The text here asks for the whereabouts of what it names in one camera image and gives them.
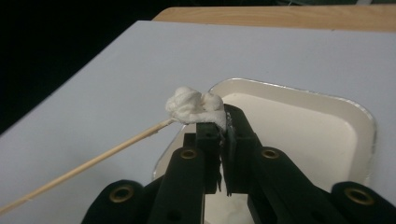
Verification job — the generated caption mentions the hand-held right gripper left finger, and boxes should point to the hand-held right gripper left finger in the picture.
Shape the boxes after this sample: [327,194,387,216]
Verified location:
[182,122,224,194]

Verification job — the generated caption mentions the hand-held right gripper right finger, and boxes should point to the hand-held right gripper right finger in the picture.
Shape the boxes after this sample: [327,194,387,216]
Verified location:
[223,104,263,197]

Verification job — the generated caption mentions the white marshmallow piece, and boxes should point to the white marshmallow piece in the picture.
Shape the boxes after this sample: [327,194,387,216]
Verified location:
[164,86,207,125]
[200,91,228,132]

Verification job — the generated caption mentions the white tray with dark rim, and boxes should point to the white tray with dark rim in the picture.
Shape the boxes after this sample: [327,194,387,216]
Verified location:
[151,77,378,224]

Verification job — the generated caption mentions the wooden skewer stick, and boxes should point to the wooden skewer stick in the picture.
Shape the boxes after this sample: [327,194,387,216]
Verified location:
[0,118,176,217]

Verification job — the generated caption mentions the wooden table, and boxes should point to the wooden table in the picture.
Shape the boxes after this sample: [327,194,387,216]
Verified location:
[151,4,396,33]

